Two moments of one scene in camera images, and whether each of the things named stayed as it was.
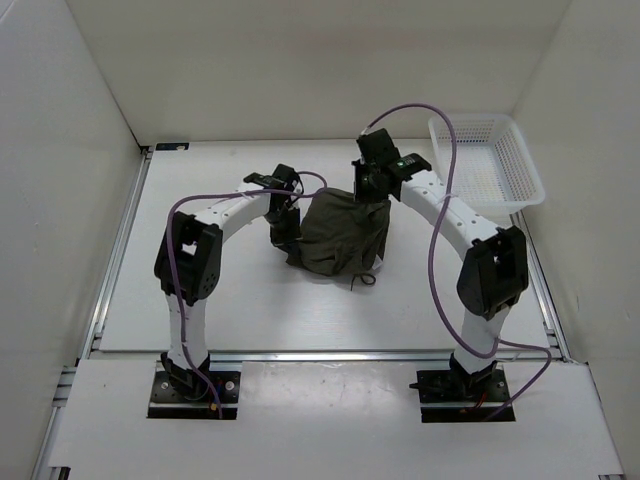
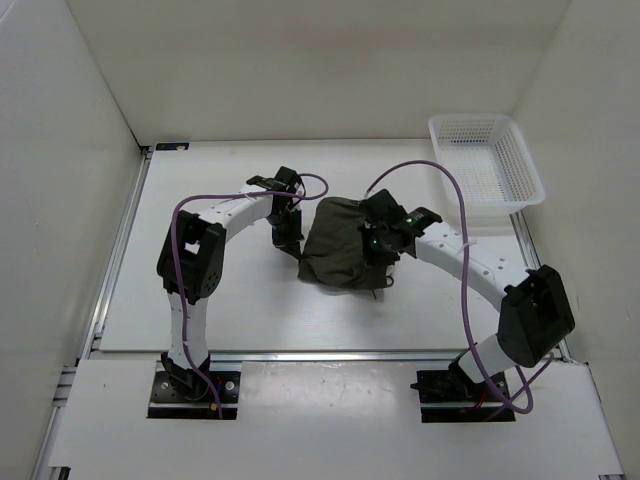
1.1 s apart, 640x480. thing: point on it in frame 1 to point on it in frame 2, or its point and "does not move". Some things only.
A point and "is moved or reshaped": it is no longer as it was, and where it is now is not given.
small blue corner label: x=175 y=146 does not move
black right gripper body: x=366 y=187 to x=377 y=251
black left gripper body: x=284 y=225 does not move
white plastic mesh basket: x=495 y=170 does not move
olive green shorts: x=341 y=236 is moved or reshaped
